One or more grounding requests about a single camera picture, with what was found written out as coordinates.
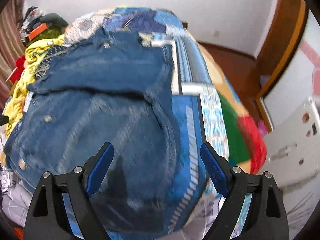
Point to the orange box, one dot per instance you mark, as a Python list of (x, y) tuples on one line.
[(37, 31)]

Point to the colourful fleece blanket underneath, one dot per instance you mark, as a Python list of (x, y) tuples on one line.
[(246, 144)]

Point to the pile of clothes on stand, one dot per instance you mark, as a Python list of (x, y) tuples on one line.
[(32, 17)]

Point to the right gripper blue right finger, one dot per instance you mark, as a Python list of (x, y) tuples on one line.
[(266, 218)]

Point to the yellow cartoon fleece blanket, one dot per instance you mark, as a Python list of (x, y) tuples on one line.
[(34, 54)]

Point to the blue denim jacket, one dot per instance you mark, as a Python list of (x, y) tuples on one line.
[(108, 88)]

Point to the striped red brown curtain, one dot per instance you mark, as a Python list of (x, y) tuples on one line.
[(11, 44)]

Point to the blue patchwork bedspread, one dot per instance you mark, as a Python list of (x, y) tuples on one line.
[(159, 27)]

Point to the wooden wardrobe frame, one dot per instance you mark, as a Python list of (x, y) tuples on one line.
[(281, 43)]

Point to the wall power socket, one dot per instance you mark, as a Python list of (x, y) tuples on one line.
[(216, 34)]

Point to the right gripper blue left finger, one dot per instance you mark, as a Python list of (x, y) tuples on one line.
[(47, 216)]

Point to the navy patterned cloth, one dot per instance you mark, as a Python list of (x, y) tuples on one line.
[(44, 66)]

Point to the green patterned covered stand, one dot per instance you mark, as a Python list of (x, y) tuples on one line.
[(51, 32)]

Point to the white sliding door with hearts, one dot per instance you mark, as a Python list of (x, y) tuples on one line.
[(300, 79)]

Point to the dark green pillow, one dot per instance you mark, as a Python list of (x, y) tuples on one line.
[(55, 19)]

